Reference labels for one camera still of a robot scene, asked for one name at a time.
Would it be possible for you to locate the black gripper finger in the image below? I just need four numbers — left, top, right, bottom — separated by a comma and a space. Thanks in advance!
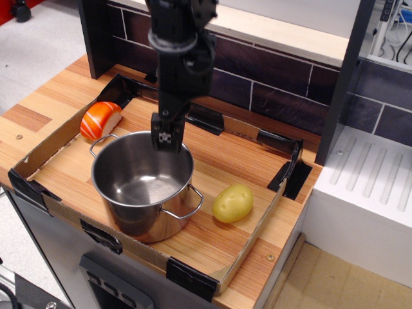
151, 113, 185, 153

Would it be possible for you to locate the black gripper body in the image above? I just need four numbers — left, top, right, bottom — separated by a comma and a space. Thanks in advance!
149, 30, 216, 121

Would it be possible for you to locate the stainless steel pot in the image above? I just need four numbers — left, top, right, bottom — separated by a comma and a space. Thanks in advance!
91, 131, 205, 243

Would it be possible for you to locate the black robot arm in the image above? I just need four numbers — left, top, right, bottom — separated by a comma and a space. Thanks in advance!
146, 1, 218, 153

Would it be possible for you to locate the cardboard fence with black tape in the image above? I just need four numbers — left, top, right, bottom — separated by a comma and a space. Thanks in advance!
5, 73, 322, 308

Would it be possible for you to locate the salmon nigiri sushi toy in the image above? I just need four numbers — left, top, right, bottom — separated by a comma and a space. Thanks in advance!
80, 101, 122, 141

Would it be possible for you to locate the yellow toy potato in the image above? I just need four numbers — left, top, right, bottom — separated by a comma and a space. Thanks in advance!
212, 184, 254, 223

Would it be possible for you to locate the grey oven control panel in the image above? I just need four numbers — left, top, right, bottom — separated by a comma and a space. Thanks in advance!
79, 255, 155, 309

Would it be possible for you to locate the black caster wheel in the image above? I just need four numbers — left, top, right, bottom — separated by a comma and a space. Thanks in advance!
10, 0, 32, 23

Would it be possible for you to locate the white toy sink drainer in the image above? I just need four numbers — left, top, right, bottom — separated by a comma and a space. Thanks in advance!
302, 127, 411, 286

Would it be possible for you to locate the dark grey shelf post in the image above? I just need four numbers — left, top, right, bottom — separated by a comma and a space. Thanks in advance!
315, 0, 376, 165

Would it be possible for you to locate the black cable bottom left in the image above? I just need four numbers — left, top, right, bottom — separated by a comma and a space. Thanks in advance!
0, 281, 23, 309

